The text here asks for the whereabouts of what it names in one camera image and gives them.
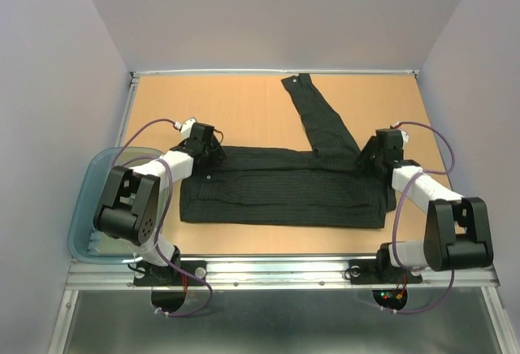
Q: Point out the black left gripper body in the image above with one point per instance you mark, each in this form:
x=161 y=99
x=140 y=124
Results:
x=214 y=153

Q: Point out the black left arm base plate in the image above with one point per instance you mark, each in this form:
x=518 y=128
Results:
x=147 y=275

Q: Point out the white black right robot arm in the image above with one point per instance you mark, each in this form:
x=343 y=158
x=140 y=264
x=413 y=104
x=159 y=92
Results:
x=457 y=234

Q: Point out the aluminium front mounting rail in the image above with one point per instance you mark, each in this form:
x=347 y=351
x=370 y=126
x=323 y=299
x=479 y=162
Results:
x=232 y=273

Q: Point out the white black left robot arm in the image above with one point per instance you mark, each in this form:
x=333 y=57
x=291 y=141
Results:
x=135 y=199

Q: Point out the black pinstriped long sleeve shirt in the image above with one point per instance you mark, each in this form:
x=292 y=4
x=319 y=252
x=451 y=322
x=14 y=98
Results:
x=322 y=187

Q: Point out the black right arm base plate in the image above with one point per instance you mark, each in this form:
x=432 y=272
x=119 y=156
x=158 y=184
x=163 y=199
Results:
x=370 y=271

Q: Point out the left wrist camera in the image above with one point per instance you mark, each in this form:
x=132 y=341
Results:
x=185 y=128

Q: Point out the clear teal plastic bin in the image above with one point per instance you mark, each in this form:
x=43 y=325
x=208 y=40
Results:
x=85 y=243

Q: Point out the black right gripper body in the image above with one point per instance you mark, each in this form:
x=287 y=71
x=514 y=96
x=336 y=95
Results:
x=370 y=156

